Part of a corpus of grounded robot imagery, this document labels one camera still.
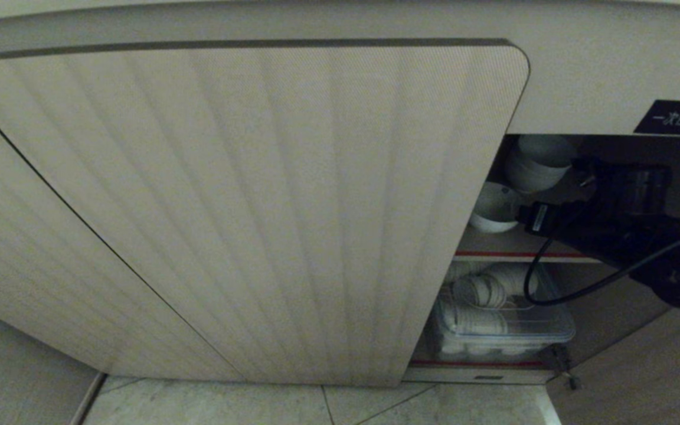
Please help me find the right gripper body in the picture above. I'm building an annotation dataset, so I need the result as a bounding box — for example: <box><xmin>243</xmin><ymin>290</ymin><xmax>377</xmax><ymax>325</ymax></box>
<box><xmin>516</xmin><ymin>201</ymin><xmax>590</xmax><ymax>238</ymax></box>

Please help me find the cabinet shelf with red strip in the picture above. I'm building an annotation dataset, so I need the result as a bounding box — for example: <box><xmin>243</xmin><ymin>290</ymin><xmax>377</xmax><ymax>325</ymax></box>
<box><xmin>453</xmin><ymin>227</ymin><xmax>603</xmax><ymax>264</ymax></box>

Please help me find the beige cabinet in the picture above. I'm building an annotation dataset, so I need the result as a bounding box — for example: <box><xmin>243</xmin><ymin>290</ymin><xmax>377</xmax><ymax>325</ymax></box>
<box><xmin>0</xmin><ymin>0</ymin><xmax>680</xmax><ymax>138</ymax></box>

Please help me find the cabinet floor with red strip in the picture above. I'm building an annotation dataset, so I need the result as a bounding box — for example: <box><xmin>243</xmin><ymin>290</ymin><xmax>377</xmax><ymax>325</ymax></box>
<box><xmin>404</xmin><ymin>353</ymin><xmax>560</xmax><ymax>385</ymax></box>

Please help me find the plain beige cabinet door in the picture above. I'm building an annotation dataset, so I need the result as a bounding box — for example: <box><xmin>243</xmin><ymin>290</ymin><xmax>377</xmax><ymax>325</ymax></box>
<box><xmin>545</xmin><ymin>305</ymin><xmax>680</xmax><ymax>425</ymax></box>

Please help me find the beige ribbed cabinet door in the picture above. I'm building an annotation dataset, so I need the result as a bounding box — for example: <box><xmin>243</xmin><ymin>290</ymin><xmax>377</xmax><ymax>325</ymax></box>
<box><xmin>0</xmin><ymin>87</ymin><xmax>244</xmax><ymax>382</ymax></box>
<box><xmin>0</xmin><ymin>38</ymin><xmax>531</xmax><ymax>388</ymax></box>

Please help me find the white ribbed bowl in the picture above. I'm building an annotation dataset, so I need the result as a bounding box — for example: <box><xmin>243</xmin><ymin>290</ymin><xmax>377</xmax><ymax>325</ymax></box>
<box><xmin>485</xmin><ymin>263</ymin><xmax>540</xmax><ymax>297</ymax></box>

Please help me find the stack of white plates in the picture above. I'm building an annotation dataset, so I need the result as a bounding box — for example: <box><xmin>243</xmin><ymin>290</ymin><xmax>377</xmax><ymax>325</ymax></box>
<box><xmin>438</xmin><ymin>295</ymin><xmax>509</xmax><ymax>338</ymax></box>

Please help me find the clear plastic storage box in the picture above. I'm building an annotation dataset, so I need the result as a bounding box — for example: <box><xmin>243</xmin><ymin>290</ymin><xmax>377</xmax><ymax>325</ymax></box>
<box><xmin>431</xmin><ymin>262</ymin><xmax>577</xmax><ymax>362</ymax></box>

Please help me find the metal door hinge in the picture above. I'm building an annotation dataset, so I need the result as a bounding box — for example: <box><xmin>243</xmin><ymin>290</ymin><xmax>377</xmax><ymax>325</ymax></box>
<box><xmin>537</xmin><ymin>344</ymin><xmax>580</xmax><ymax>391</ymax></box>

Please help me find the black label sign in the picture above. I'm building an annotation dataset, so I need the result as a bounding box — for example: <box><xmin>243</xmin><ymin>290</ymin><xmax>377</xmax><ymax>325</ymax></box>
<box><xmin>633</xmin><ymin>99</ymin><xmax>680</xmax><ymax>138</ymax></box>

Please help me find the black cable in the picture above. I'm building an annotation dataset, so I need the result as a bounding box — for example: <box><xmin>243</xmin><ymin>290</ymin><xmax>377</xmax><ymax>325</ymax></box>
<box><xmin>523</xmin><ymin>227</ymin><xmax>680</xmax><ymax>308</ymax></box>

